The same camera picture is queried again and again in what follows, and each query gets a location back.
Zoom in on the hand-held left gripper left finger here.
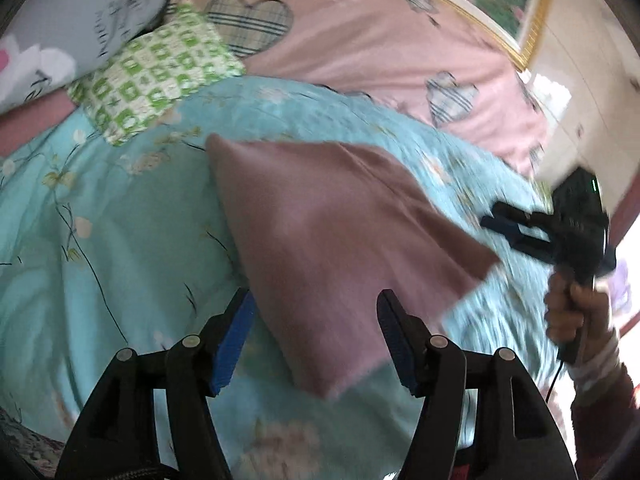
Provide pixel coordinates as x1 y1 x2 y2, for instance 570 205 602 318
55 287 257 480

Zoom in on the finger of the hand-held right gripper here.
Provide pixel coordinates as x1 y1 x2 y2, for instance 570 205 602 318
492 201 557 233
480 214 557 265

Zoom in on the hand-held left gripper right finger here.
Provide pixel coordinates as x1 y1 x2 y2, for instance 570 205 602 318
376 289 576 480

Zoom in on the pink knit sweater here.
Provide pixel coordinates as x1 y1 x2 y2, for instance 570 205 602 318
205 132 502 402

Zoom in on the person's right forearm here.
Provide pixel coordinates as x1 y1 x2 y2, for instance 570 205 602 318
567 329 637 480

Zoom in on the person's right hand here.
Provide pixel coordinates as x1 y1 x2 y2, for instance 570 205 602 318
544 270 615 348

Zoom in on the blue floral blanket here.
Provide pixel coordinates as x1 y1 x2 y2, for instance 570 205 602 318
0 76 566 480

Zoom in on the floral bedsheet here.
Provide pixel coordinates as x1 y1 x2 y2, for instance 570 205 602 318
0 407 63 476

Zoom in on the pink heart print duvet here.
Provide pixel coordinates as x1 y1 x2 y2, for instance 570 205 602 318
170 0 548 178

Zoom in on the green checkered pillow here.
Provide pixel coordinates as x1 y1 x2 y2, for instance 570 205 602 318
67 2 247 147

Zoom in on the plain pink pillow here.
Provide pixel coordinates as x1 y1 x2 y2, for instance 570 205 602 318
0 91 78 158

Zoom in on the grey printed pillow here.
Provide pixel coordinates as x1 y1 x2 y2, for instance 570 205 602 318
0 0 181 116

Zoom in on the black cable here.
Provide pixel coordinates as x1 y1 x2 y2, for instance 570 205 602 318
544 357 567 405

